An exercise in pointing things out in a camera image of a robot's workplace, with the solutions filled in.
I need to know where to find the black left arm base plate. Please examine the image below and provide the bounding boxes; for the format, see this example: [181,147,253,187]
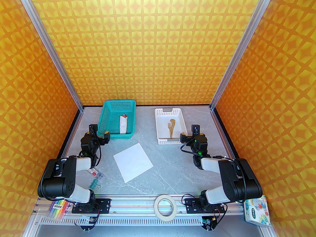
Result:
[72,198,111,213]

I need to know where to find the small controller board with wires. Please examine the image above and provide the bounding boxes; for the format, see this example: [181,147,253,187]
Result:
[79,216,98,231]
[200,216,217,231]

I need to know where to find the aluminium frame post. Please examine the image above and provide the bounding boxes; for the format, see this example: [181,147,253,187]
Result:
[210,0,277,109]
[12,0,84,111]

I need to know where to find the white masking tape roll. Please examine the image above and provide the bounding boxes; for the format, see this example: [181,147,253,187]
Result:
[154,195,177,219]

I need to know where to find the clear box of clips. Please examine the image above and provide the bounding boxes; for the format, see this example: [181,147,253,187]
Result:
[86,167,104,180]

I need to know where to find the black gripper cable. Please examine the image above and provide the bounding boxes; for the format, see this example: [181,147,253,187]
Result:
[180,138,198,155]
[93,138,102,168]

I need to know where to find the aluminium mounting rail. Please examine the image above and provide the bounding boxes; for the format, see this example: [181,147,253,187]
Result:
[35,194,247,215]

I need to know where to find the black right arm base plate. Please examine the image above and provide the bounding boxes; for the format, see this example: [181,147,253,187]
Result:
[184,198,225,214]

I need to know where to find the rainbow marker pack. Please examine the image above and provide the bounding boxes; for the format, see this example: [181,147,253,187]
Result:
[48,200,69,223]

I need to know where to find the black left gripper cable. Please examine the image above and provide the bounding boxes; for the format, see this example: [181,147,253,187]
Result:
[93,138,102,168]

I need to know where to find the teal plastic basket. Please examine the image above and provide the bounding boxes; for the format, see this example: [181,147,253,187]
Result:
[96,100,137,139]

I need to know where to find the colourful tissue pack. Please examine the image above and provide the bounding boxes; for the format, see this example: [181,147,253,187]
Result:
[244,195,271,228]

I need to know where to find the white paper napkin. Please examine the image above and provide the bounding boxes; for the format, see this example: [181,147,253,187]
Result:
[113,143,154,183]

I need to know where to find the white perforated plastic basket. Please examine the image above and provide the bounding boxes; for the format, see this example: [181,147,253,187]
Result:
[155,108,188,145]

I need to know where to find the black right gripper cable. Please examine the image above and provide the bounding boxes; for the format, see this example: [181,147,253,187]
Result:
[180,138,198,155]

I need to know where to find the white slotted cable tray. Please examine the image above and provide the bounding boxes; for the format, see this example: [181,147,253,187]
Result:
[39,216,247,226]

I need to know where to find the rolled white napkin bundle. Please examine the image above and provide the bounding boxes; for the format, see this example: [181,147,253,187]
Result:
[119,114,128,135]

